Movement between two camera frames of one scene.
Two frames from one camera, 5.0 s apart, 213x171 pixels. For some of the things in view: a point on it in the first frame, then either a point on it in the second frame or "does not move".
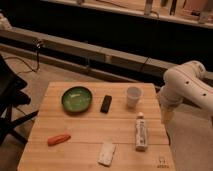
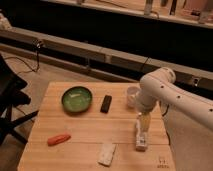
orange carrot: x=53 y=140 does not move
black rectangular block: x=105 y=107 does not move
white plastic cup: x=133 y=93 does not move
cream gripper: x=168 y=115 → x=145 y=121
